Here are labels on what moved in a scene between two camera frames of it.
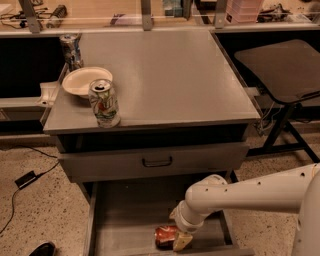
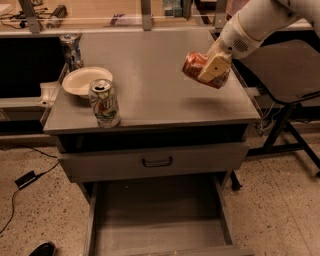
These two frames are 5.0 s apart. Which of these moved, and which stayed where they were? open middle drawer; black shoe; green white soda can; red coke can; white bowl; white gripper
Moved: white gripper; red coke can
Stayed: green white soda can; white bowl; open middle drawer; black shoe
